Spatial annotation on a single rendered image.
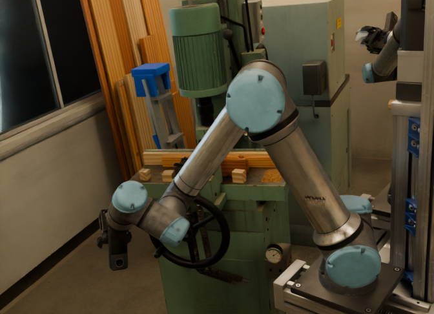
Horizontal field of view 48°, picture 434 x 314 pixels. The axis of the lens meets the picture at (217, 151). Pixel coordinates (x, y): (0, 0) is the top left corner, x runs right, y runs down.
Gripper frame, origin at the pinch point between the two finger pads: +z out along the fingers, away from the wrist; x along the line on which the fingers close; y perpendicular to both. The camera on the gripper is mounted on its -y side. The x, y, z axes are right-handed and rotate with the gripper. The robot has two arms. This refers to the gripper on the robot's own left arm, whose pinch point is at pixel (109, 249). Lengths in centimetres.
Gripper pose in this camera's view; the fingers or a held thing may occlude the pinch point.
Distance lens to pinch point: 145.0
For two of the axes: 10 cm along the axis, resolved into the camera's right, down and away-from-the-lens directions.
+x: -9.2, 0.4, -4.0
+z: -3.4, 4.8, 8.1
